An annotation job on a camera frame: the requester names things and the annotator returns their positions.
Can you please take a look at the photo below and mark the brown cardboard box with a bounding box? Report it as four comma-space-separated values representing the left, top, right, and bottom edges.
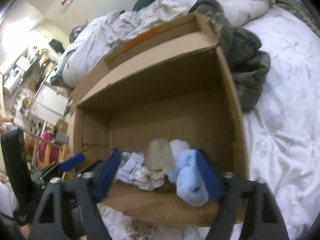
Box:
70, 11, 251, 228

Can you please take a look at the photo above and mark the white kitchen cabinet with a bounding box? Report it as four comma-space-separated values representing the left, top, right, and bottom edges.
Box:
28, 84, 68, 125

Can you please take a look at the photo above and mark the cream satin scrunchie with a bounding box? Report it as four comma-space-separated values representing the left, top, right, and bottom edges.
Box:
134, 166, 167, 191

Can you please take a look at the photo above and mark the dark camouflage blanket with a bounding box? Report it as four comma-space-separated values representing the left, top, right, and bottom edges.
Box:
189, 0, 271, 113

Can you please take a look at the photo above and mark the light blue fluffy plush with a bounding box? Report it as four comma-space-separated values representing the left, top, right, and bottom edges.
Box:
168, 139, 209, 207

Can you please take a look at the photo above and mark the beige lace scrunchie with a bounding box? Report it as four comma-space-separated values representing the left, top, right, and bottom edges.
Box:
122, 214, 156, 240

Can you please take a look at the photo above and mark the red bag on rack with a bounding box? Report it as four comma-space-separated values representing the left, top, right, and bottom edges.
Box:
38, 130, 62, 165

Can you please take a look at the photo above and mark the striped bear print comforter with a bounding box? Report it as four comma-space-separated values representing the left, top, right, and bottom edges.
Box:
50, 0, 276, 89

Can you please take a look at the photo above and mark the white bagged socks bundle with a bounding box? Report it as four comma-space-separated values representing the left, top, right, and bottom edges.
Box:
114, 152, 145, 184

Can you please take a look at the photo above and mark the white floral duvet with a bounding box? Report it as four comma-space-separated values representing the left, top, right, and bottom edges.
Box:
97, 4, 320, 240

